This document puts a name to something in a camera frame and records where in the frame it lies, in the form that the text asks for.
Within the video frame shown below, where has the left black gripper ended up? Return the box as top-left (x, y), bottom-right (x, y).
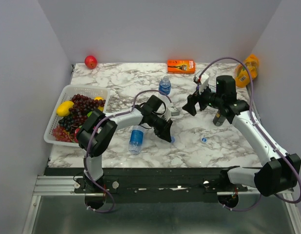
top-left (148, 113), bottom-right (173, 143)

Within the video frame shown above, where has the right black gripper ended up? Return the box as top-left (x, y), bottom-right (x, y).
top-left (182, 80), bottom-right (223, 116)

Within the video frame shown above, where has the clear bottle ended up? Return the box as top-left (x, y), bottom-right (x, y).
top-left (158, 76), bottom-right (171, 104)
top-left (128, 125), bottom-right (145, 155)

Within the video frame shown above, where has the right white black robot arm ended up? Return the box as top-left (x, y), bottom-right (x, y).
top-left (183, 75), bottom-right (301, 196)

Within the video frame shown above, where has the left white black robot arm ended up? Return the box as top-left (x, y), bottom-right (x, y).
top-left (77, 95), bottom-right (179, 193)

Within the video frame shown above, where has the black drink can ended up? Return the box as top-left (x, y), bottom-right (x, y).
top-left (213, 110), bottom-right (226, 127)

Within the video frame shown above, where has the orange razor box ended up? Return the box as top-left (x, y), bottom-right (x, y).
top-left (166, 59), bottom-right (196, 74)

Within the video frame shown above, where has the orange snack bag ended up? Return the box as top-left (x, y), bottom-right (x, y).
top-left (235, 54), bottom-right (260, 88)

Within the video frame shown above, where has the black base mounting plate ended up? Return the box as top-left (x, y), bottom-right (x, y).
top-left (44, 168), bottom-right (247, 204)

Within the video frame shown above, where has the small yellow fruit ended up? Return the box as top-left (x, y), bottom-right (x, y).
top-left (94, 97), bottom-right (106, 112)

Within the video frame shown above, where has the dark purple grape bunch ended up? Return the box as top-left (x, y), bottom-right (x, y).
top-left (58, 94), bottom-right (98, 133)

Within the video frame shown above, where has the red dragon fruit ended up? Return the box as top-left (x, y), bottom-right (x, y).
top-left (74, 128), bottom-right (80, 143)

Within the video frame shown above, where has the red apple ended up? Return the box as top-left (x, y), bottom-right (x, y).
top-left (84, 55), bottom-right (98, 69)

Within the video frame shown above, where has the white plastic basket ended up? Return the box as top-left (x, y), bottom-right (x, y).
top-left (44, 85), bottom-right (110, 147)

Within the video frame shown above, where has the yellow lemon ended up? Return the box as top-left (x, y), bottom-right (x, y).
top-left (56, 100), bottom-right (74, 117)

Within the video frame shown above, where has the red grape bunch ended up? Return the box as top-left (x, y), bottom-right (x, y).
top-left (52, 126), bottom-right (75, 143)

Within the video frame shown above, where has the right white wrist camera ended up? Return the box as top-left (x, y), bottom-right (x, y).
top-left (193, 73), bottom-right (209, 94)

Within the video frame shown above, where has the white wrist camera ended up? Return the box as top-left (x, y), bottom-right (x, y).
top-left (163, 103), bottom-right (180, 121)
top-left (193, 73), bottom-right (209, 94)

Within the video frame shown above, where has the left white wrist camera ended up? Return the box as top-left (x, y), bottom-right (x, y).
top-left (163, 103), bottom-right (180, 121)

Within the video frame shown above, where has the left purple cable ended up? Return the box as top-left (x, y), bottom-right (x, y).
top-left (83, 89), bottom-right (173, 213)

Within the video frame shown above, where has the purple cable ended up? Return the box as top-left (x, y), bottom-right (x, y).
top-left (83, 89), bottom-right (173, 213)
top-left (199, 57), bottom-right (301, 212)

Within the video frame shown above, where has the aluminium frame rail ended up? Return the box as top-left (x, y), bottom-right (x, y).
top-left (33, 174), bottom-right (295, 197)

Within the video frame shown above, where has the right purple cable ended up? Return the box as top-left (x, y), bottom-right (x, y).
top-left (199, 57), bottom-right (301, 212)

